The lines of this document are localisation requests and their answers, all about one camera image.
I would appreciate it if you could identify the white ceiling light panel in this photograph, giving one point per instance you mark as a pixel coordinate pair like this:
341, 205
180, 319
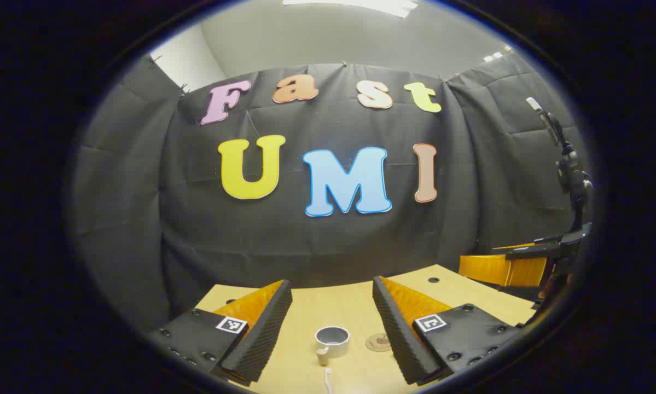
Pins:
360, 5

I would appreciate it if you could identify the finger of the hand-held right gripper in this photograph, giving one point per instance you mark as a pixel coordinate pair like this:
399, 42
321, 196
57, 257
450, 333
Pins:
503, 271

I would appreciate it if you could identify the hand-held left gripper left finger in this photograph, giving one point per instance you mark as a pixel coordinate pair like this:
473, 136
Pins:
262, 339

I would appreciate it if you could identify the white toothbrush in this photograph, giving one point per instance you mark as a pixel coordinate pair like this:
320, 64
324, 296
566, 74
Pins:
328, 377

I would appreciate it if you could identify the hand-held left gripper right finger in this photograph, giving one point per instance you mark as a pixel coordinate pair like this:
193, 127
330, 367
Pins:
396, 334

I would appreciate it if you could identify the black backdrop cloth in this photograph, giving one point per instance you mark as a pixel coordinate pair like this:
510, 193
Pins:
306, 246

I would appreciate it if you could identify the light wooden desktop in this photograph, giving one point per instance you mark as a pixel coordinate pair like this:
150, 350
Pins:
306, 306

